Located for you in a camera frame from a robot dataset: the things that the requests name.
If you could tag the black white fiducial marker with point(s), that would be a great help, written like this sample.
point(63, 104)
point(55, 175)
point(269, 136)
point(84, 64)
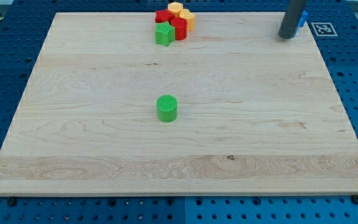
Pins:
point(324, 29)

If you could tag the red star block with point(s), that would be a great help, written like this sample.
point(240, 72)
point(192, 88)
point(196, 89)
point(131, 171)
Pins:
point(162, 16)

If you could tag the green cylinder block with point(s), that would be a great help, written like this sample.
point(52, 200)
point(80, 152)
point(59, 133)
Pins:
point(167, 108)

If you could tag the green star block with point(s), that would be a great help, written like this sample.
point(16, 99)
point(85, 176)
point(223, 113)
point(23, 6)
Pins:
point(164, 33)

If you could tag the blue cube block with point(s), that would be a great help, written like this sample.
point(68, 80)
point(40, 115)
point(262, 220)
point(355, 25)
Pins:
point(301, 22)

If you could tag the yellow heart block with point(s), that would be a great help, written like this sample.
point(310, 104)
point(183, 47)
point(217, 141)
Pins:
point(189, 17)

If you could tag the red cylinder block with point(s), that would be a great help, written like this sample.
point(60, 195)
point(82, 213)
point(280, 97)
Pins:
point(180, 25)

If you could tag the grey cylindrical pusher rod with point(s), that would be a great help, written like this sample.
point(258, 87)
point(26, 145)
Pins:
point(291, 19)

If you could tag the yellow hexagon block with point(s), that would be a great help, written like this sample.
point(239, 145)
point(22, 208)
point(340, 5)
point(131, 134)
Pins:
point(175, 8)

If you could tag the wooden board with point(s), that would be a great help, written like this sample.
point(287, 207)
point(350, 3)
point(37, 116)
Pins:
point(257, 115)

